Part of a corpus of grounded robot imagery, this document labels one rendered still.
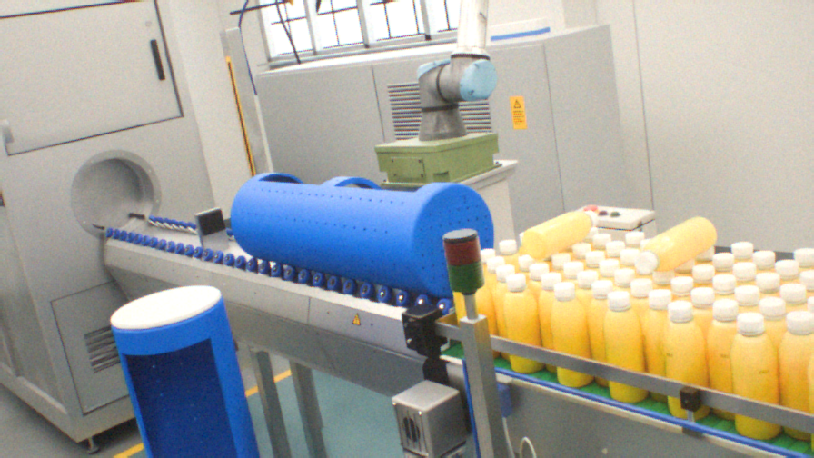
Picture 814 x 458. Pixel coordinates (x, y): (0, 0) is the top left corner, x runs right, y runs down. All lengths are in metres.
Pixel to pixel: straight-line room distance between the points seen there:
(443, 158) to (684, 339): 1.13
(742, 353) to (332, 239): 1.16
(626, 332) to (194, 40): 6.40
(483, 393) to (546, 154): 2.25
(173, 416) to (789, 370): 1.64
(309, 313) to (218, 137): 5.30
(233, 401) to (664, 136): 3.24
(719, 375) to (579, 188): 2.40
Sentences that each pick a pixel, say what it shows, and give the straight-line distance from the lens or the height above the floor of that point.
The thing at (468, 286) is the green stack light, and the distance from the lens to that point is 1.49.
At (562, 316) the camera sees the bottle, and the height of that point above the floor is 1.05.
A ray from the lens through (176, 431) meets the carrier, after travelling 2.51.
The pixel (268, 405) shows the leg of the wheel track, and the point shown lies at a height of 0.42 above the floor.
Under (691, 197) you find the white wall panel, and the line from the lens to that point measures 4.90.
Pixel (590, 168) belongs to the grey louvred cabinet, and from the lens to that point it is 3.91.
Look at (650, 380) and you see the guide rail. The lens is 1.54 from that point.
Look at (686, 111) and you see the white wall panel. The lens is 4.80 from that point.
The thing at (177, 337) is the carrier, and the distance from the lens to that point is 2.13.
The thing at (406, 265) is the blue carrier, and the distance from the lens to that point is 2.01.
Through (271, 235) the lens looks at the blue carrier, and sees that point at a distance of 2.49.
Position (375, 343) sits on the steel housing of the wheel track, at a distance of 2.23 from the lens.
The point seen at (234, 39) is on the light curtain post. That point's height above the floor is 1.66.
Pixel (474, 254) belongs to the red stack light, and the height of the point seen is 1.22.
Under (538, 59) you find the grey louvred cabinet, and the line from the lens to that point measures 3.66.
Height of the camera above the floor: 1.65
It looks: 14 degrees down
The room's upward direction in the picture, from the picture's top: 10 degrees counter-clockwise
